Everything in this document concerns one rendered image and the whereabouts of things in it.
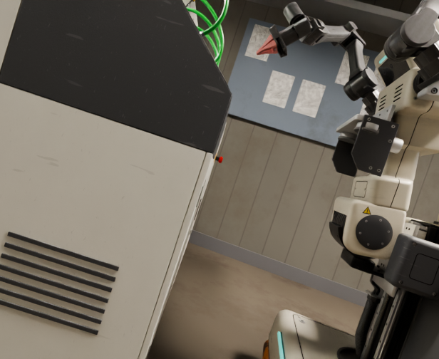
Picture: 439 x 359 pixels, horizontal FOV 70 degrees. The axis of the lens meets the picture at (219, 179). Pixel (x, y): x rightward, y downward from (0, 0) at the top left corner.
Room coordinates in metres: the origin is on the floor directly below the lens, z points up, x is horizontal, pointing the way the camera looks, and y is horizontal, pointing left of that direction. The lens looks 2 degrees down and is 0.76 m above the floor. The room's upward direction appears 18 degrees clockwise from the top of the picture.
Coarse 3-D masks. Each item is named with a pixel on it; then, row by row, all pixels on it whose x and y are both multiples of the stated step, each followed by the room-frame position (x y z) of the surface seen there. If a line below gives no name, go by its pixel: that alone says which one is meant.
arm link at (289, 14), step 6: (288, 6) 1.16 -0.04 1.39; (294, 6) 1.15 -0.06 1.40; (288, 12) 1.16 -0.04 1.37; (294, 12) 1.15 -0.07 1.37; (300, 12) 1.15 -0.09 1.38; (288, 18) 1.17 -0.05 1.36; (312, 24) 1.16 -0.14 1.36; (318, 24) 1.16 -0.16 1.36; (324, 24) 1.18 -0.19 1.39; (312, 30) 1.16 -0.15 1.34; (306, 36) 1.18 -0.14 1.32
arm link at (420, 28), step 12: (432, 0) 0.83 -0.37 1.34; (420, 12) 0.80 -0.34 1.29; (432, 12) 0.79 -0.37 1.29; (408, 24) 0.79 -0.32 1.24; (420, 24) 0.79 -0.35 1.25; (432, 24) 0.79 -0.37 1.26; (408, 36) 0.79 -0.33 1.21; (420, 36) 0.79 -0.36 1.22; (432, 36) 0.79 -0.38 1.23; (384, 48) 0.88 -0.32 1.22; (396, 60) 0.87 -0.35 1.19
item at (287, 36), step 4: (276, 28) 1.15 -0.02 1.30; (284, 28) 1.15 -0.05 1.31; (288, 28) 1.14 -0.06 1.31; (292, 28) 1.14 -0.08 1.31; (280, 32) 1.15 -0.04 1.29; (284, 32) 1.14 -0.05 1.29; (288, 32) 1.14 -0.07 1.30; (292, 32) 1.13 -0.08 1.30; (280, 36) 1.14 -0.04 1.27; (284, 36) 1.14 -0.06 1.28; (288, 36) 1.14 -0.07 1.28; (292, 36) 1.14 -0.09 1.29; (296, 36) 1.14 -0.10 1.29; (280, 40) 1.14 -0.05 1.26; (284, 40) 1.14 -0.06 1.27; (288, 40) 1.15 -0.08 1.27; (292, 40) 1.15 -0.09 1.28; (296, 40) 1.16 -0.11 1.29; (280, 44) 1.15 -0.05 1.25; (284, 44) 1.13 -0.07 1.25; (288, 44) 1.16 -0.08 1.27; (284, 48) 1.13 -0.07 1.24; (284, 56) 1.19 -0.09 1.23
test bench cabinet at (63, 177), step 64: (0, 128) 0.80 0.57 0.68; (64, 128) 0.80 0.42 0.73; (128, 128) 0.81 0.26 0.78; (0, 192) 0.80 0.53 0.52; (64, 192) 0.81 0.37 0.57; (128, 192) 0.81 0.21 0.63; (192, 192) 0.82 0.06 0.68; (0, 256) 0.80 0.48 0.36; (64, 256) 0.81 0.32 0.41; (128, 256) 0.81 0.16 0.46; (0, 320) 0.80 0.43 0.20; (64, 320) 0.81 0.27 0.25; (128, 320) 0.81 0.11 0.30
